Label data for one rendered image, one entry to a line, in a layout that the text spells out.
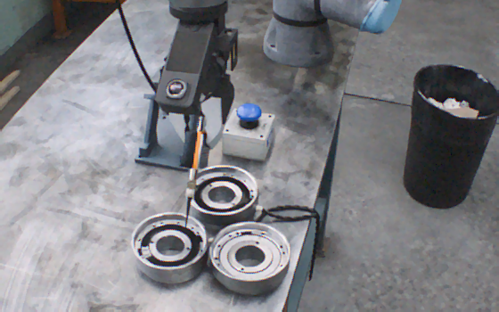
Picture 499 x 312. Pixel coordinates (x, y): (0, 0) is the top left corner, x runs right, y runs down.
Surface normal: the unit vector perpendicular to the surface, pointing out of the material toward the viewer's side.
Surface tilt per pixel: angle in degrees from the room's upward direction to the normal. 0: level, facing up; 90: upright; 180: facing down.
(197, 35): 32
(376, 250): 0
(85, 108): 0
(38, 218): 0
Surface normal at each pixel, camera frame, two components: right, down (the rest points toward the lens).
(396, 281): 0.01, -0.79
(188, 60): -0.11, -0.35
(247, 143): -0.26, 0.59
